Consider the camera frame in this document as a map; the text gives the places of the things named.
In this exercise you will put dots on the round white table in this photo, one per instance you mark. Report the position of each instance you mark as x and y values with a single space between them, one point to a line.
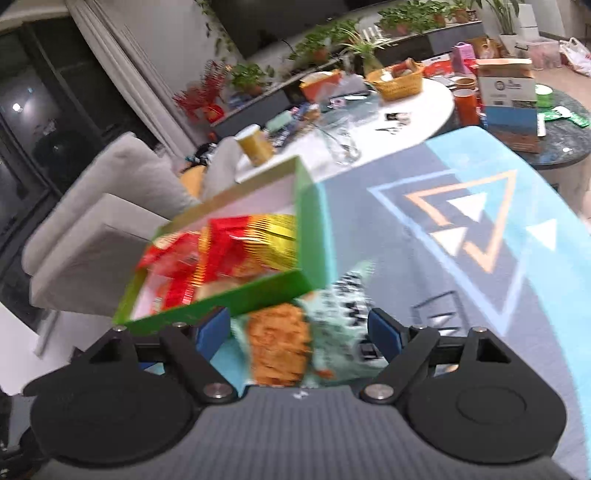
415 106

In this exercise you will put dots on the green packet orange snacks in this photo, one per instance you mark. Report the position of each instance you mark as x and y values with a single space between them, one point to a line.
277 346

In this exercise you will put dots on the white curtain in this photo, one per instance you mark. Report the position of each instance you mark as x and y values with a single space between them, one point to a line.
124 69

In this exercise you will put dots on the cardboard box blue label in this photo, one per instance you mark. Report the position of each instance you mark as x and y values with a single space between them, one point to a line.
508 101

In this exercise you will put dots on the grey sofa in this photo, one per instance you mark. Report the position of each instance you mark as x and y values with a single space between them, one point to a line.
92 221

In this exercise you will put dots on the yellow can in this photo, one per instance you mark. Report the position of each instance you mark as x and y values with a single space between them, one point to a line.
254 145

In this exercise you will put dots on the yellow cushion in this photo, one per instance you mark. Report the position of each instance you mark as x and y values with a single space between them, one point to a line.
193 180

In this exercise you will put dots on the clear storage bin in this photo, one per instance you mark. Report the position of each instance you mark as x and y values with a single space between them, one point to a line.
540 53

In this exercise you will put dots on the red flower arrangement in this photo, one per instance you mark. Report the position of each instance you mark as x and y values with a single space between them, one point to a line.
203 92

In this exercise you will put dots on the glass vase plant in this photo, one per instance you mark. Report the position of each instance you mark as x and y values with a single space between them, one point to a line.
364 50

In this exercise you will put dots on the yellow woven basket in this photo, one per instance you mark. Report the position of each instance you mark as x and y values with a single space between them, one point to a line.
399 85

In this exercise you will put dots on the brown cup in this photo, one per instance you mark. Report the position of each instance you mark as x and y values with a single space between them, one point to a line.
465 83

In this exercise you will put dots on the green pouch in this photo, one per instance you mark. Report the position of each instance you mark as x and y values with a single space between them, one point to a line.
279 122

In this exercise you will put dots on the dark clothes pile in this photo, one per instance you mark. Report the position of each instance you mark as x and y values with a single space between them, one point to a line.
201 154

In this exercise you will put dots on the orange tissue box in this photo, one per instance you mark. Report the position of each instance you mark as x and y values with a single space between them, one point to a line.
321 87

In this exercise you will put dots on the pink box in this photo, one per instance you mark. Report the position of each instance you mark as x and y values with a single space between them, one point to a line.
463 57

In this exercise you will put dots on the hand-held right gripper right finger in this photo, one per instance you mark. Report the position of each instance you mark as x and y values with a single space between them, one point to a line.
383 330

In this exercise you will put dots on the dark window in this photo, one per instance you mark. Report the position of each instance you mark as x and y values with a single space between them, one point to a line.
27 115

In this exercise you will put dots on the white plastic bag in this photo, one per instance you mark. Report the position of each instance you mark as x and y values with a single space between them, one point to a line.
577 55

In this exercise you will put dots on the orange cup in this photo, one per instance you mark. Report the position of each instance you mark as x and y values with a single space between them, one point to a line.
466 108

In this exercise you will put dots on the wall television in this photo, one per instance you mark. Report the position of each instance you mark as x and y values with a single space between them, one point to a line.
277 23

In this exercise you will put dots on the green cardboard box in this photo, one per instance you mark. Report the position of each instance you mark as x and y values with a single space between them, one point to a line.
314 221

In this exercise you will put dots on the red strawberry pastry packet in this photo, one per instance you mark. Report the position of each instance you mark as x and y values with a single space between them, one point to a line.
175 263

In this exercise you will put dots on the potted green plant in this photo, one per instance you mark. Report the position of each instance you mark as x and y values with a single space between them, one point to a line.
401 18
436 13
318 46
351 30
461 9
249 76

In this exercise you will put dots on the tall leafy plant white pot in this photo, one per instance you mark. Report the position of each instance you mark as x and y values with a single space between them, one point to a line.
503 18

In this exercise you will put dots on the glass cup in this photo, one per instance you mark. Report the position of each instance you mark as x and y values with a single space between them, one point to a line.
341 143

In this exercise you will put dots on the dark round side table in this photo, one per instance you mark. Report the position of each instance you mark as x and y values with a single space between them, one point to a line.
563 147

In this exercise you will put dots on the patterned blue table mat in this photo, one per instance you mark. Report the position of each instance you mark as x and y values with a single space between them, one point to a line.
461 286

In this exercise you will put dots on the dark blue snack packet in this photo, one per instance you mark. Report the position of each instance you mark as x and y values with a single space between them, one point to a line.
302 115

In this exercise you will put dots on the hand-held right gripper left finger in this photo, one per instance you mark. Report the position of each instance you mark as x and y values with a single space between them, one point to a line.
212 330

